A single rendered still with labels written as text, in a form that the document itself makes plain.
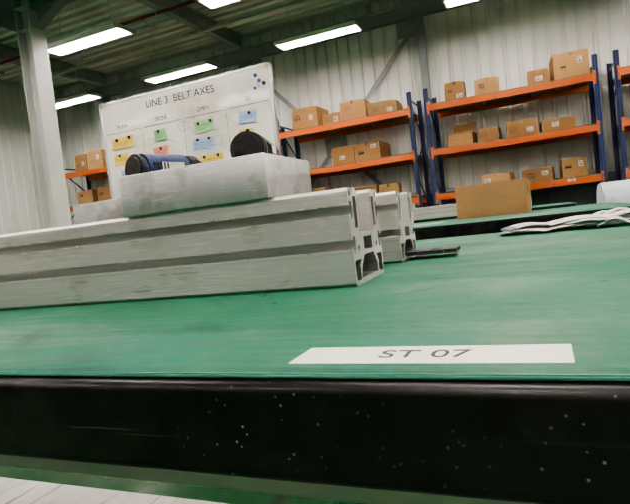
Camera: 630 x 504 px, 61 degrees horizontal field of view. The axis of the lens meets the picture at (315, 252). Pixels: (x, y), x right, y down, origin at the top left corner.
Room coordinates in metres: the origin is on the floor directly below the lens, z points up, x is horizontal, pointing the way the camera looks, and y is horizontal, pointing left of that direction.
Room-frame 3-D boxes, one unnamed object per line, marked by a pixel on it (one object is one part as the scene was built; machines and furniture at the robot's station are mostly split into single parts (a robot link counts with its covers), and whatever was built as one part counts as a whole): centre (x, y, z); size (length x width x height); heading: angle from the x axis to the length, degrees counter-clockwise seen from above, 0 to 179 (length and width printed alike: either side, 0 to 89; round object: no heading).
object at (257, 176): (0.56, 0.09, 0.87); 0.16 x 0.11 x 0.07; 69
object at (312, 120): (10.83, -0.94, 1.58); 2.83 x 0.98 x 3.15; 67
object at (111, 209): (0.83, 0.25, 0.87); 0.16 x 0.11 x 0.07; 69
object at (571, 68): (9.65, -3.70, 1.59); 2.83 x 0.98 x 3.17; 67
